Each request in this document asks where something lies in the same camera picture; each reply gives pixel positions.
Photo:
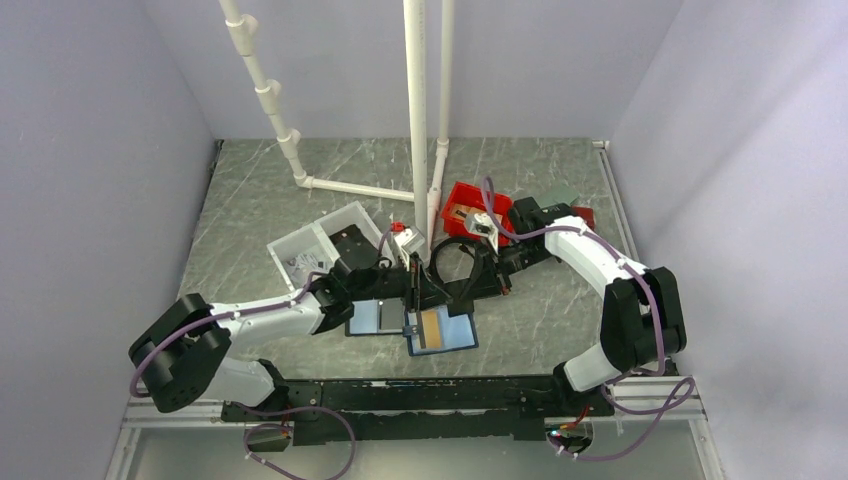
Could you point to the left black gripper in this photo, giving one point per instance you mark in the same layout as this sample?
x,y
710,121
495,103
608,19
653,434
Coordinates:
x,y
425,292

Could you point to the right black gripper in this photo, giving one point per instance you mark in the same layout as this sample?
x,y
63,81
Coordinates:
x,y
488,284

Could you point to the blue card holder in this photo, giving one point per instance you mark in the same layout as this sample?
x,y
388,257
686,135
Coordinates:
x,y
458,333

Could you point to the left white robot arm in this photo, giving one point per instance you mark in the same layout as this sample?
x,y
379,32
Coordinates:
x,y
186,354

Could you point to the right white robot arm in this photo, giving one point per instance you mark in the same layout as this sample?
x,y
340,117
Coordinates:
x,y
641,315

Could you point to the gold striped credit card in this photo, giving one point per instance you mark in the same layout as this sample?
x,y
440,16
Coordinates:
x,y
429,329

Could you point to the open black card holder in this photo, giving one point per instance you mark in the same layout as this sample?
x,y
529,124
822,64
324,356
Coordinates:
x,y
376,317

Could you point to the grey-green card holder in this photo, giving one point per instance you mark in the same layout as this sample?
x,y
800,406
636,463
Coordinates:
x,y
560,194

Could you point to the red leather card holder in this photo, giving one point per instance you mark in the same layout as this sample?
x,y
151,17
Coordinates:
x,y
586,214

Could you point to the silver cards in bin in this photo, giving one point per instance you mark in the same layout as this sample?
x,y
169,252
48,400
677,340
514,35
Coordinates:
x,y
302,265

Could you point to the black wallet in bin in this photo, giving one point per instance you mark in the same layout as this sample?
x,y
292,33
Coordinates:
x,y
354,248

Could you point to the red plastic bin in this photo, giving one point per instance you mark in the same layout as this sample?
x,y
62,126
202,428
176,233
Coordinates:
x,y
465,199

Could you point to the clear plastic two-compartment bin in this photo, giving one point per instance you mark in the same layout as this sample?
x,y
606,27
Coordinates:
x,y
314,237

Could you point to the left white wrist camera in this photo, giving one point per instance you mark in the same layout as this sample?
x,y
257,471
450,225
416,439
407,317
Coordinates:
x,y
406,242

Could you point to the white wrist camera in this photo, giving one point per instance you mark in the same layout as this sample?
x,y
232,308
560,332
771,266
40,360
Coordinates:
x,y
406,242
491,234

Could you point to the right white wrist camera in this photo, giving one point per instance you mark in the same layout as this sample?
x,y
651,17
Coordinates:
x,y
491,234

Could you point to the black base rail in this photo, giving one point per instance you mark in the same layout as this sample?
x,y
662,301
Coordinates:
x,y
521,407

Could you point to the white PVC pipe frame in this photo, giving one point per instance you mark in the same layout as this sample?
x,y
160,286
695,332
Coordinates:
x,y
426,184

